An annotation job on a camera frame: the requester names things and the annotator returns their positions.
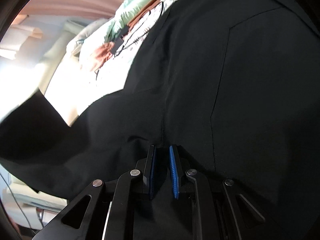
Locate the grey white pillow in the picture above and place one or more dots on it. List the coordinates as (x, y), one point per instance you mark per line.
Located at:
(90, 38)

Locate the patterned white bed sheet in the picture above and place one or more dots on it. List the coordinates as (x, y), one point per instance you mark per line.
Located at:
(74, 87)

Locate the mint green duvet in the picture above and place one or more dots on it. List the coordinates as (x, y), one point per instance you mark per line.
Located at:
(124, 14)

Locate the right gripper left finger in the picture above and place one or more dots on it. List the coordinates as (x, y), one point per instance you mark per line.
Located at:
(103, 210)

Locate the orange brown cloth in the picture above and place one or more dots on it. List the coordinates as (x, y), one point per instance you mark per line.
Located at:
(100, 56)

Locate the black power adapter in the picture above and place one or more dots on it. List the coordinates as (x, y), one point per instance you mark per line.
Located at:
(119, 40)

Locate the cream padded headboard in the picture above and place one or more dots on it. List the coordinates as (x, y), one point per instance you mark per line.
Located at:
(51, 59)

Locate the black jacket yellow patch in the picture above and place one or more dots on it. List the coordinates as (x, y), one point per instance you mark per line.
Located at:
(234, 82)

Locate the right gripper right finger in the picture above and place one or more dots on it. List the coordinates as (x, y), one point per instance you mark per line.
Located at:
(219, 210)

